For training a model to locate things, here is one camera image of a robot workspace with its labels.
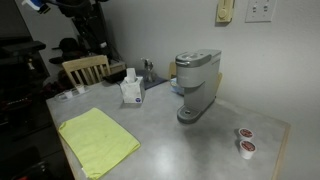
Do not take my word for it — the far red-lid coffee pod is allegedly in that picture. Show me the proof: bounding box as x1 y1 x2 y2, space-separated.
238 128 254 141

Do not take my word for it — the white wall switch plate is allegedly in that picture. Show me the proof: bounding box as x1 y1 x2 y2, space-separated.
245 0 277 23

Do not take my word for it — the clear plastic tray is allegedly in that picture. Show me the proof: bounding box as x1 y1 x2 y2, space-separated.
54 85 90 102

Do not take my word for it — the red-lid coffee pod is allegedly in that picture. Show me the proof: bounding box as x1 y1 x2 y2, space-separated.
239 140 257 159
238 128 254 141

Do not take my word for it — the beige wall thermostat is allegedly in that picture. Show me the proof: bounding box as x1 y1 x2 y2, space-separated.
216 0 235 23

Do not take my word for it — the near red-lid coffee pod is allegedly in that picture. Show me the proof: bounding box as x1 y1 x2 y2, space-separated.
239 140 257 159

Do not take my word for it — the grey tissue box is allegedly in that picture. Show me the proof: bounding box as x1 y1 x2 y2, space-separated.
120 68 145 104

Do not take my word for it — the grey pod coffee maker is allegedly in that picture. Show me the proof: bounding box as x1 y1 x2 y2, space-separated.
175 49 222 124

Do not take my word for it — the dark blue cloth mat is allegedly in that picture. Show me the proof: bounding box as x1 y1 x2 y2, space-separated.
116 70 166 90

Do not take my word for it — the light wooden chair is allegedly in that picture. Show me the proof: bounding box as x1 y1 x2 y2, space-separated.
62 55 111 85

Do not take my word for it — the yellow microfiber towel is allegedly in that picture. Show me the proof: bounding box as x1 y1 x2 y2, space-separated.
58 108 141 180

